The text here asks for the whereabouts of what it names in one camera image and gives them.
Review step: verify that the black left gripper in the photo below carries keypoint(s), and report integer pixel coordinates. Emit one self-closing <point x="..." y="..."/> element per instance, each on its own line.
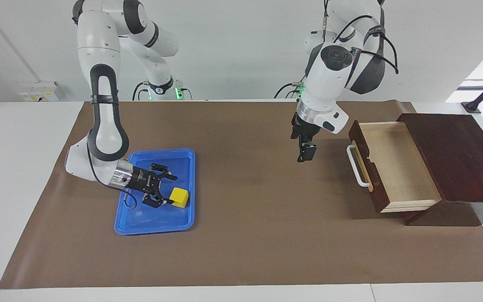
<point x="304" y="130"/>

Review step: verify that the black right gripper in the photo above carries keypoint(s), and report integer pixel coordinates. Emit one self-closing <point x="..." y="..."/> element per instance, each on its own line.
<point x="143" y="180"/>

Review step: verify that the yellow cube block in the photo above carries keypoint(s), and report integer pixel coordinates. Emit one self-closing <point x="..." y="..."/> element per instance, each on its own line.
<point x="178" y="197"/>

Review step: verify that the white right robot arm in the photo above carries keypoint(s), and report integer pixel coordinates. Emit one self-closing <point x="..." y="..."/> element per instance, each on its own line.
<point x="103" y="126"/>

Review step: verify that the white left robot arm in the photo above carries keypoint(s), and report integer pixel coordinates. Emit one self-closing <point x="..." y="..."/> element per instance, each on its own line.
<point x="325" y="84"/>

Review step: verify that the blue plastic tray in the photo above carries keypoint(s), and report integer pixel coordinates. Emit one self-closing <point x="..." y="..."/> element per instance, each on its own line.
<point x="153" y="220"/>

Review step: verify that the brown table mat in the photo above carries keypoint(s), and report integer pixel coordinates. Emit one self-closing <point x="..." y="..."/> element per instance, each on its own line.
<point x="245" y="235"/>

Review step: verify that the dark wooden cabinet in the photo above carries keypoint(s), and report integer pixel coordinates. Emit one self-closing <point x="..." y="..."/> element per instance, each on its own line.
<point x="459" y="155"/>

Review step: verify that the white wall outlet box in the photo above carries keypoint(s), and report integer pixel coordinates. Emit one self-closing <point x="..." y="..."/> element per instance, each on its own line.
<point x="38" y="91"/>

